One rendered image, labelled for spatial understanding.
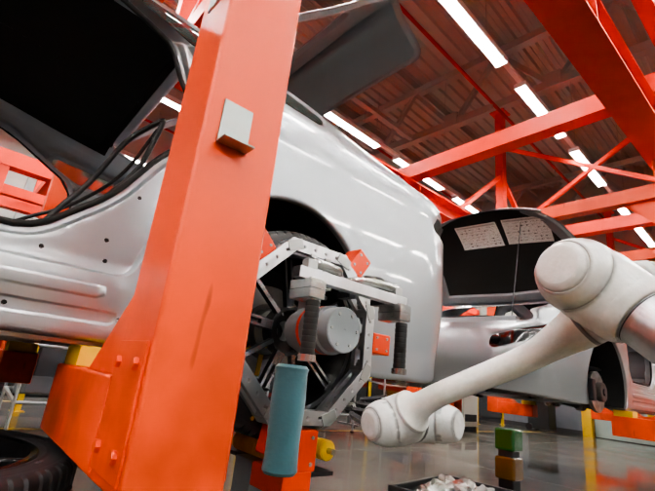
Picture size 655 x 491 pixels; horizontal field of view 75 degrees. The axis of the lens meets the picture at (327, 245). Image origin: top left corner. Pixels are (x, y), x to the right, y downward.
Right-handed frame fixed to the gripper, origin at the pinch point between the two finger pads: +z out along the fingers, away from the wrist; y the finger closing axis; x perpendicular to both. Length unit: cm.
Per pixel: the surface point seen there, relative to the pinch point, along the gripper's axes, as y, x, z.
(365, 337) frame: 17.2, 14.7, -3.7
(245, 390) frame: -27.0, 30.7, -2.8
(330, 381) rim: 3.4, 6.8, 6.7
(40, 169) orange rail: 121, 227, 581
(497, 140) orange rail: 379, -3, 88
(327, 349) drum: -6.0, 28.1, -14.9
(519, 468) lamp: -15, 9, -65
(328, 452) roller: -16.1, -1.9, -4.2
